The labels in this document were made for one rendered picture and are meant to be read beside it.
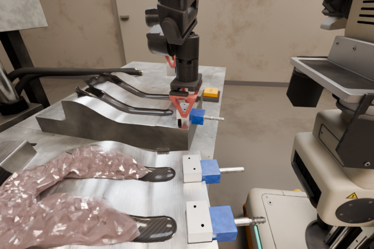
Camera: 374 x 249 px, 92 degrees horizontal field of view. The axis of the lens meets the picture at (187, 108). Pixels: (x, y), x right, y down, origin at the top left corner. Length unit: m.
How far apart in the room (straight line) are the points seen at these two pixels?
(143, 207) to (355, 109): 0.40
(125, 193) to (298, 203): 0.98
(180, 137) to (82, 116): 0.30
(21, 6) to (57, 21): 2.58
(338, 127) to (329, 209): 0.21
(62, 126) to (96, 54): 2.92
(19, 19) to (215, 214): 1.13
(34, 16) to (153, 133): 0.93
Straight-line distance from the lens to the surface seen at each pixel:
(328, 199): 0.61
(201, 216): 0.33
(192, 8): 0.42
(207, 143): 0.57
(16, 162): 0.51
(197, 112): 0.51
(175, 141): 0.50
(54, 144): 0.69
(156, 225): 0.36
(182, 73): 0.45
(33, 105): 1.04
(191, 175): 0.38
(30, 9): 1.24
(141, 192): 0.39
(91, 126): 0.61
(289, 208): 1.16
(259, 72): 3.22
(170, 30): 0.39
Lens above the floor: 1.17
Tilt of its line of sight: 30 degrees down
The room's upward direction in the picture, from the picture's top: straight up
